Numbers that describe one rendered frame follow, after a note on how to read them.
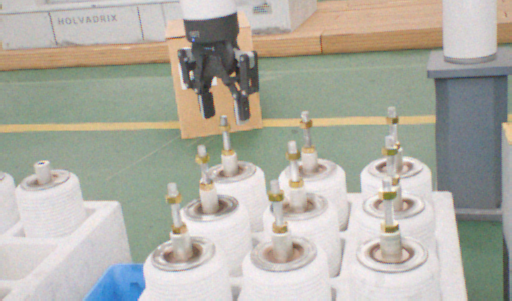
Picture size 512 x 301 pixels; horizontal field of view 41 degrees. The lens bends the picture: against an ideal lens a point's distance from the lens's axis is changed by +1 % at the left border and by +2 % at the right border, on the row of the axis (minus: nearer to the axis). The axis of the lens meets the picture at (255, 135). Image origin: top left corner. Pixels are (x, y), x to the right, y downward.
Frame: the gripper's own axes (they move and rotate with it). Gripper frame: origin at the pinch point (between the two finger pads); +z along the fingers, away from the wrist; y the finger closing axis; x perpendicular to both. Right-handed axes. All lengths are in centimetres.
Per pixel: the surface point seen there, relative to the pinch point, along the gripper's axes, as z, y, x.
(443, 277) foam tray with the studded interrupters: 16.5, 33.4, -0.3
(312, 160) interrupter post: 7.5, 11.2, 5.0
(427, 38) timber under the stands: 33, -61, 170
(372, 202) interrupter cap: 9.2, 24.0, 0.3
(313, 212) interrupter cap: 9.2, 19.0, -5.4
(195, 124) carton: 32, -74, 57
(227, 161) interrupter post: 7.2, 0.3, -1.2
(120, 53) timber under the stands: 31, -181, 113
